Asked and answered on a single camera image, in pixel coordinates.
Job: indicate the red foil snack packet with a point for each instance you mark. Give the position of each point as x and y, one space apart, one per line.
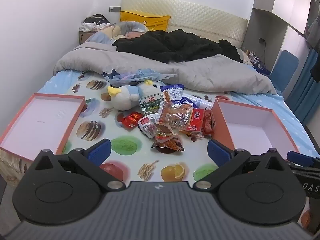
131 121

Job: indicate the green snack packet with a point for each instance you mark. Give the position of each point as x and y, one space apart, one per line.
151 103

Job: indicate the food print bedsheet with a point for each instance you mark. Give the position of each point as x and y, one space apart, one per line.
130 160

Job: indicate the blue chair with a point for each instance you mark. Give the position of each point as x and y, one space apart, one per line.
285 67

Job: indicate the white tube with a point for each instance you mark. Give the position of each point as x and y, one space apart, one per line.
205 105

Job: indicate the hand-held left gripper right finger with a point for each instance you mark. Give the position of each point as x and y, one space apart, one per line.
220 152

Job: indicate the hanging dark garment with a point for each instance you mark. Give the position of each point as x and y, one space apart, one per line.
316 70

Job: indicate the clear plastic bag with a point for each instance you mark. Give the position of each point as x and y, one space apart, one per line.
132 76

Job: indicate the cartoon print pillow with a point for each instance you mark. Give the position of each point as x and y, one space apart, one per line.
105 36

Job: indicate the yellow pillow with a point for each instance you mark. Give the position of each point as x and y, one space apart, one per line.
145 20

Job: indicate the cream quilted headboard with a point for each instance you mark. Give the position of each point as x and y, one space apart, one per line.
200 22

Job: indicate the blue white plush toy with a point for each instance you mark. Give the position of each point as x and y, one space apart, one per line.
125 97

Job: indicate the dark brown snack packet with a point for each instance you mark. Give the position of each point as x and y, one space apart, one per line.
167 145

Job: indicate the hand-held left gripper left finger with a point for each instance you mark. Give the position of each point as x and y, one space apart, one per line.
98 152

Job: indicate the brown cardboard box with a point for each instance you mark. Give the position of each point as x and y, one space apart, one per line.
85 37

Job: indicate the hanging grey garment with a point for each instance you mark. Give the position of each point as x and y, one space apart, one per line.
313 32

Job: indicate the bedside clutter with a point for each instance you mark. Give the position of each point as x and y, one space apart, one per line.
257 61

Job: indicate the deep pink cardboard box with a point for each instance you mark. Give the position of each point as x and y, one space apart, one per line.
250 130

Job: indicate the small red snack packet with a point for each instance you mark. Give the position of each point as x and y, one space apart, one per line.
208 123

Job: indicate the red white print packet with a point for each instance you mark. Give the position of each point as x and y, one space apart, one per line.
197 121

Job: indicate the black clothing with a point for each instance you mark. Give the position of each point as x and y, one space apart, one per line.
162 45

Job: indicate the grey duvet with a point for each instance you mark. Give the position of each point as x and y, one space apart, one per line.
200 72

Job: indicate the clear orange snack packet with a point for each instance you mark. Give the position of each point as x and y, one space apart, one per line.
175 115

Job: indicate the blue snack packet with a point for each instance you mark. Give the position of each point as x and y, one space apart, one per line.
175 92

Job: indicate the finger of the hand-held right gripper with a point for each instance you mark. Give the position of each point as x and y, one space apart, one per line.
300 158

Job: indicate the shallow pink cardboard box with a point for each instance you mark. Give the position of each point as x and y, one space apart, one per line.
37 122

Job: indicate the blue curtain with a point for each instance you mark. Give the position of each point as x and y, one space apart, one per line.
305 87

